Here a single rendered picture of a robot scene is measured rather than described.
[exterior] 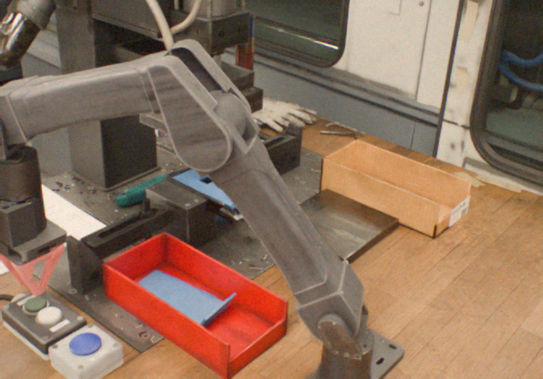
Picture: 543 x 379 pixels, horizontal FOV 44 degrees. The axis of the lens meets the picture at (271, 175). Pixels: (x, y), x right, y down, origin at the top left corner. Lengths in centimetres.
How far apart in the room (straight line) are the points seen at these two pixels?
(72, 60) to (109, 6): 17
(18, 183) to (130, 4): 37
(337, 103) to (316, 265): 98
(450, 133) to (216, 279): 71
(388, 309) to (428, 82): 68
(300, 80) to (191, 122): 110
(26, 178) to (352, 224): 57
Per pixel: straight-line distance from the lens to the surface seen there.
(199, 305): 99
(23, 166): 85
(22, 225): 87
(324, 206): 122
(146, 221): 106
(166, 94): 69
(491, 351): 100
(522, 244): 125
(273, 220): 75
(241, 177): 73
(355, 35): 167
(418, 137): 159
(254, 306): 98
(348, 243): 112
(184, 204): 108
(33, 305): 98
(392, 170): 134
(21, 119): 80
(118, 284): 99
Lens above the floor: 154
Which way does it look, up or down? 28 degrees down
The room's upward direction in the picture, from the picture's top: 3 degrees clockwise
